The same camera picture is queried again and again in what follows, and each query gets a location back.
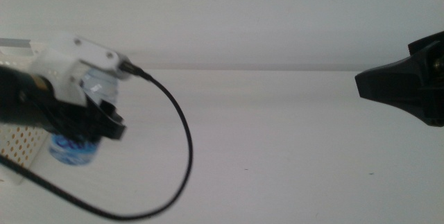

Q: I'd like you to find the white perforated plastic basket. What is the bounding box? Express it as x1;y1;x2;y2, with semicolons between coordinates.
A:
0;42;53;186

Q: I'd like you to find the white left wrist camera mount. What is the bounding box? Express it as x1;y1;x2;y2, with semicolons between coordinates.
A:
27;33;132;107

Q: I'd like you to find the clear water bottle blue cap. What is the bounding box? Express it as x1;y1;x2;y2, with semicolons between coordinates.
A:
47;67;121;166

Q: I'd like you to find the grey metal bar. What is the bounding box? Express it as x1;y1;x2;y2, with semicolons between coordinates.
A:
0;38;33;49

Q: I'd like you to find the thick braided black camera cable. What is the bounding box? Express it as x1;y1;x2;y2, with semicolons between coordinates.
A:
0;60;194;222

